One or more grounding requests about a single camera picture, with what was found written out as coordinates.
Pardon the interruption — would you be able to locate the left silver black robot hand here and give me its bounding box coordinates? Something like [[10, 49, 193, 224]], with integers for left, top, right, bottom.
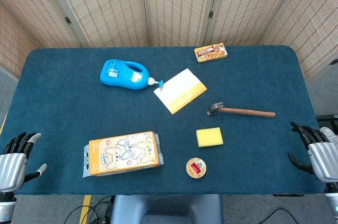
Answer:
[[0, 132, 48, 193]]

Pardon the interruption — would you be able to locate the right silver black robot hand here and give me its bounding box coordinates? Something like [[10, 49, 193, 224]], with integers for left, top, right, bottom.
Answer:
[[287, 122, 338, 184]]

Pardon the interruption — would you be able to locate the wooden handle claw hammer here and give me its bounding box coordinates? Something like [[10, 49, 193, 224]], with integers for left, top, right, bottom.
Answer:
[[206, 101, 276, 118]]

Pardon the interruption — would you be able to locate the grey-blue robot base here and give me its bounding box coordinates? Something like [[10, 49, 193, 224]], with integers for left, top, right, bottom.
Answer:
[[110, 194, 224, 224]]

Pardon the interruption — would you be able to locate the yellow sponge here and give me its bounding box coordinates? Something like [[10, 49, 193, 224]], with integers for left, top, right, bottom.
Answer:
[[195, 127, 224, 148]]

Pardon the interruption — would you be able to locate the grey sneaker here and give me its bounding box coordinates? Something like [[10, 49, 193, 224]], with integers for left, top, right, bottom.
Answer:
[[320, 126, 338, 144]]

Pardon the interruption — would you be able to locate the black equipment box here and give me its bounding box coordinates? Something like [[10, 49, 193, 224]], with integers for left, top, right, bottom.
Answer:
[[316, 114, 338, 129]]

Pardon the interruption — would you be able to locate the dark blue tablecloth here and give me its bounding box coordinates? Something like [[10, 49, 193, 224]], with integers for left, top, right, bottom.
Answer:
[[0, 45, 328, 196]]

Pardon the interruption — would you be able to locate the orange corgi tissue pack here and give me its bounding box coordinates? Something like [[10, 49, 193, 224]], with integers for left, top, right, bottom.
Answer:
[[82, 131, 164, 179]]

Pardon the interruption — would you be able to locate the round gold tin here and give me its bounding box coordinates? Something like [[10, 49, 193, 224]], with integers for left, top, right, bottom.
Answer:
[[186, 157, 208, 180]]

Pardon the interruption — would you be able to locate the blue detergent pump bottle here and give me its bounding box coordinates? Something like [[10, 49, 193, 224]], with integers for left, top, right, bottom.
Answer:
[[99, 59, 165, 91]]

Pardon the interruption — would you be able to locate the yellow curry box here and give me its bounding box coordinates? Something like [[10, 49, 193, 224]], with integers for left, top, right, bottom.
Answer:
[[194, 42, 228, 63]]

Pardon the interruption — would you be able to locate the white and yellow booklet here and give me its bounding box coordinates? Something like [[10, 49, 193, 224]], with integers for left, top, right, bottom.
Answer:
[[153, 68, 208, 115]]

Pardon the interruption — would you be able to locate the bamboo folding screen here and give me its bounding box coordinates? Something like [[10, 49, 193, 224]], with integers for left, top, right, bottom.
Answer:
[[0, 0, 338, 78]]

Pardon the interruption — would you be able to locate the black floor cable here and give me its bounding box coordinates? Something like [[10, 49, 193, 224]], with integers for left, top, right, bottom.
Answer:
[[249, 208, 299, 224], [63, 194, 116, 224]]

